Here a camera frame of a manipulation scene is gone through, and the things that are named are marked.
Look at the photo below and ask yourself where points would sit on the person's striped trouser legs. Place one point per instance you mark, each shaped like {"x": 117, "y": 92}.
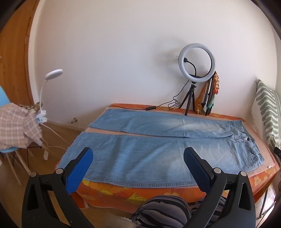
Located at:
{"x": 162, "y": 212}

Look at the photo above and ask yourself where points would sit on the leopard print cloth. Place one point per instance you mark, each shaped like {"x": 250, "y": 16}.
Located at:
{"x": 36, "y": 107}

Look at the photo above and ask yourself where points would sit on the light blue denim pants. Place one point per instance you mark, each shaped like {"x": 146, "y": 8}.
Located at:
{"x": 142, "y": 153}

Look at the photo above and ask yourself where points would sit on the folded grey tripod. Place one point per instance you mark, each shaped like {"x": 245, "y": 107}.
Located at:
{"x": 208, "y": 103}

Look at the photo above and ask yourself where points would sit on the green striped white pillow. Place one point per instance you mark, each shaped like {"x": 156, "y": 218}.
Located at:
{"x": 265, "y": 105}

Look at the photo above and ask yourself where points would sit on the orange floral bed sheet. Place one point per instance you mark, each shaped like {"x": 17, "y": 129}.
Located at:
{"x": 105, "y": 190}

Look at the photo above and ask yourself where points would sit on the metal doorstop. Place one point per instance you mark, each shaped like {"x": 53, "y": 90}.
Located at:
{"x": 75, "y": 119}

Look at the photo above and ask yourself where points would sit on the plaid cloth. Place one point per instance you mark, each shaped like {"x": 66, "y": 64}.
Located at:
{"x": 15, "y": 122}

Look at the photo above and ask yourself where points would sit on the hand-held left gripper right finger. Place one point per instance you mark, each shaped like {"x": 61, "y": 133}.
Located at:
{"x": 195, "y": 168}

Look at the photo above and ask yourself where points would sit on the black mini tripod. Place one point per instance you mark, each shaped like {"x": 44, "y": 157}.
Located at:
{"x": 189, "y": 103}

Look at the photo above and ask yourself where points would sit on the colourful orange scarf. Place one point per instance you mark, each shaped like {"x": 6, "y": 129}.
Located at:
{"x": 216, "y": 84}

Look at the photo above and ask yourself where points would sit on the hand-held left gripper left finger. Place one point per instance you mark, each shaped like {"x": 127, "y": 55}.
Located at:
{"x": 79, "y": 171}

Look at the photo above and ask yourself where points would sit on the wooden door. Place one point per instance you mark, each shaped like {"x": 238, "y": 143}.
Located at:
{"x": 13, "y": 65}

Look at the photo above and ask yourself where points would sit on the light blue chair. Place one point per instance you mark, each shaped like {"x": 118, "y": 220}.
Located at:
{"x": 8, "y": 150}

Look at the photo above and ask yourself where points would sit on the white clip lamp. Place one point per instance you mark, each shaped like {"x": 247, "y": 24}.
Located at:
{"x": 53, "y": 73}

